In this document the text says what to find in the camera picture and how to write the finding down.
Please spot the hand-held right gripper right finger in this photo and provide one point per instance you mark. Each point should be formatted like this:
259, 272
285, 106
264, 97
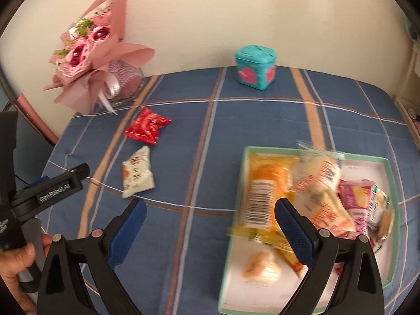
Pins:
295, 233

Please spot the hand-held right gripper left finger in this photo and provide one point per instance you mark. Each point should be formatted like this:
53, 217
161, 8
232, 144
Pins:
128, 233

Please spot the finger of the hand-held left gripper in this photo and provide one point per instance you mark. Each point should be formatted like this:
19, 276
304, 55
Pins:
41, 181
78, 175

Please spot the beige chips packet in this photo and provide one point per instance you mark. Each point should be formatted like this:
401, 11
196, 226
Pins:
331, 216

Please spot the orange cake packet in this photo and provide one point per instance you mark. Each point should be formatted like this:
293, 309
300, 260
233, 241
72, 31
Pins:
265, 183

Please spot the white snack packet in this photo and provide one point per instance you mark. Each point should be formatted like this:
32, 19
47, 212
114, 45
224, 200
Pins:
137, 174

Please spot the pink roll cake packet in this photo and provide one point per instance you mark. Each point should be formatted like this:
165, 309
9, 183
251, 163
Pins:
354, 200

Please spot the round pastry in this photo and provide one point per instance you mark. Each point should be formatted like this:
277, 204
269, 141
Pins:
323, 170

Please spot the teal-edged white box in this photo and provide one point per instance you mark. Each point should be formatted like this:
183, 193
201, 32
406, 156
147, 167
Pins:
236, 288

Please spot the clear green-edged snack packet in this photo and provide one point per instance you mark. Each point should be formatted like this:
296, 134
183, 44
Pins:
382, 210

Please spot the person's left hand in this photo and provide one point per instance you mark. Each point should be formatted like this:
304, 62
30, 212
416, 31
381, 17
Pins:
13, 262

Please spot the pink panel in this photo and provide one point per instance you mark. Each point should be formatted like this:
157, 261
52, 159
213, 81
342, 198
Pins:
36, 118

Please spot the small red snack packet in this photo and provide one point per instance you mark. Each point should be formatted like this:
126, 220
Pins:
147, 126

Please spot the clear glass vase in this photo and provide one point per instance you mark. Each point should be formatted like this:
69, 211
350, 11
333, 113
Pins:
128, 82

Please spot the pink paper flower bouquet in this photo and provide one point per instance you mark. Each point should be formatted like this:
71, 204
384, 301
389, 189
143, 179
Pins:
98, 65

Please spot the blue plaid tablecloth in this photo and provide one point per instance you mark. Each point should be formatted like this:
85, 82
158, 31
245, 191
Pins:
197, 121

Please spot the teal toy chest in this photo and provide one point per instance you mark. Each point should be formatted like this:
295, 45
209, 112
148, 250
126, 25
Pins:
254, 69

